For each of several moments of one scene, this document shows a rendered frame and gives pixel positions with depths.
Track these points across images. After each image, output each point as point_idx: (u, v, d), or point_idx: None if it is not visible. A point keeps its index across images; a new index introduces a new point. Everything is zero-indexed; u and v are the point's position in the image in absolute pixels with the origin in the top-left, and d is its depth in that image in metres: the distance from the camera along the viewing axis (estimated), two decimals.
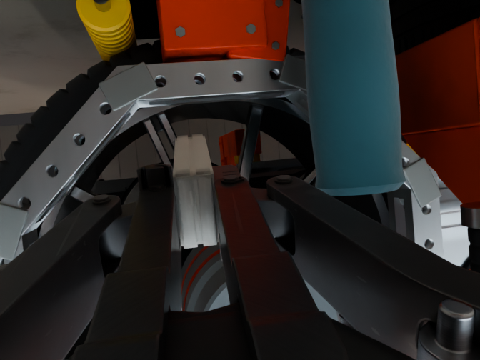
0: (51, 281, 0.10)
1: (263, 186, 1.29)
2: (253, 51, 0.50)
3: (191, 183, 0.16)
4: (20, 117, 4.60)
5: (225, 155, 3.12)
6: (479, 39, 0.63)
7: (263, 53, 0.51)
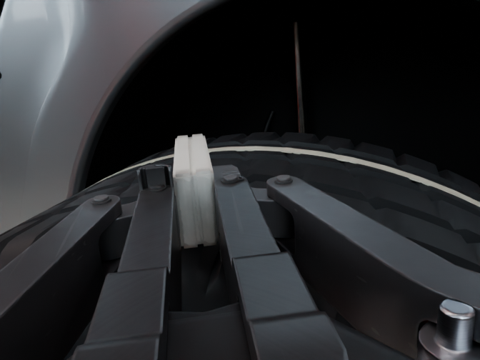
0: (51, 281, 0.10)
1: None
2: None
3: (191, 183, 0.16)
4: None
5: None
6: None
7: None
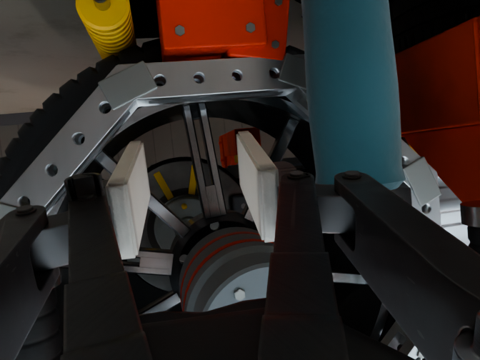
0: None
1: None
2: (252, 49, 0.50)
3: (126, 193, 0.15)
4: (20, 116, 4.60)
5: (225, 154, 3.12)
6: (479, 38, 0.63)
7: (262, 51, 0.51)
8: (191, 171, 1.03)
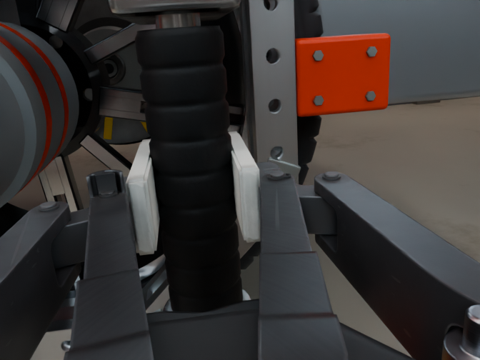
0: (8, 290, 0.10)
1: None
2: None
3: (145, 189, 0.16)
4: None
5: None
6: None
7: None
8: (110, 133, 0.92)
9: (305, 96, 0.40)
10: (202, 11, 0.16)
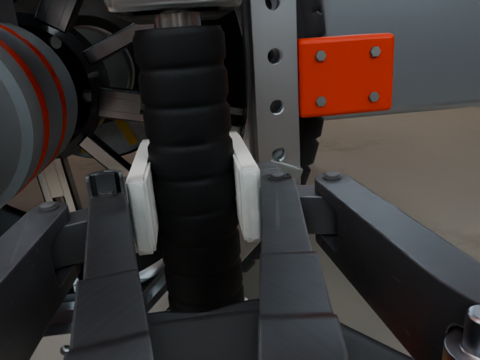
0: (8, 290, 0.10)
1: None
2: None
3: (144, 189, 0.16)
4: None
5: None
6: None
7: None
8: None
9: (307, 97, 0.39)
10: (202, 10, 0.16)
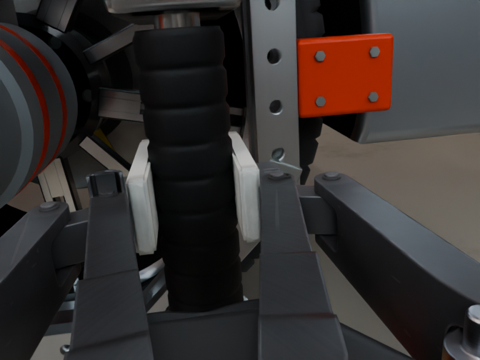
0: (8, 290, 0.10)
1: None
2: None
3: (145, 189, 0.16)
4: None
5: None
6: None
7: None
8: None
9: (306, 97, 0.39)
10: (201, 11, 0.16)
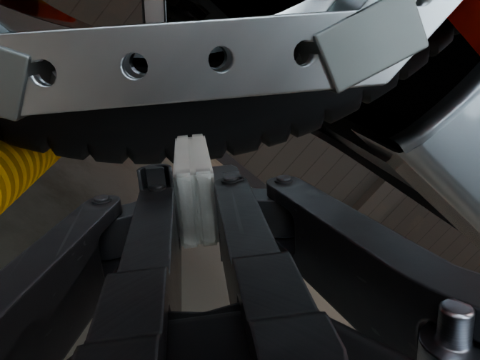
0: (51, 281, 0.10)
1: None
2: None
3: (191, 183, 0.16)
4: None
5: None
6: None
7: None
8: None
9: None
10: None
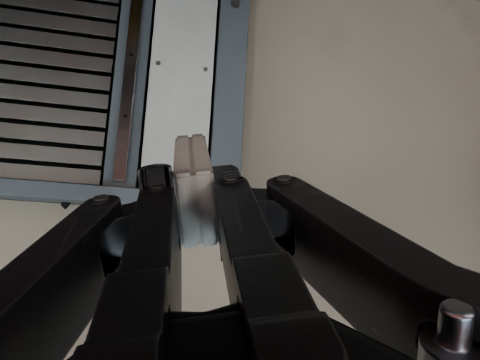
0: (51, 281, 0.10)
1: None
2: None
3: (191, 183, 0.16)
4: None
5: None
6: None
7: None
8: None
9: None
10: None
